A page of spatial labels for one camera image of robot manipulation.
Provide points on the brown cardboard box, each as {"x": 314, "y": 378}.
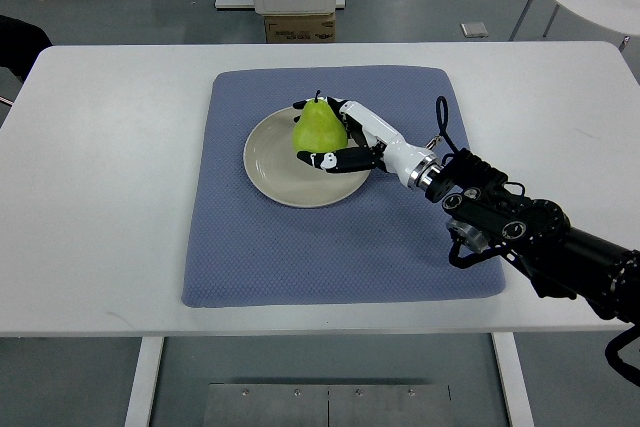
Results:
{"x": 300, "y": 29}

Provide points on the small grey floor plate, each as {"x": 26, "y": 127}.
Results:
{"x": 474, "y": 30}

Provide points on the white table left leg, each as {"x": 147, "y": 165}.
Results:
{"x": 145, "y": 379}

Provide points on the green pear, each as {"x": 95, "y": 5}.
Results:
{"x": 318, "y": 129}

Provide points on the white table right leg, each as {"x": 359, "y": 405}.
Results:
{"x": 512, "y": 380}

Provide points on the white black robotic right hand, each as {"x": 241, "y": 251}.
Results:
{"x": 378, "y": 145}

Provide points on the blue quilted mat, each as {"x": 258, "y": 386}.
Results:
{"x": 383, "y": 243}

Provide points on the white table leg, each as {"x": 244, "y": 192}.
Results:
{"x": 512, "y": 380}
{"x": 145, "y": 379}

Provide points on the beige round plate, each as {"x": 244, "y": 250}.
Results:
{"x": 272, "y": 166}

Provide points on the black object at left edge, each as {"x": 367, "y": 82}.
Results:
{"x": 21, "y": 44}

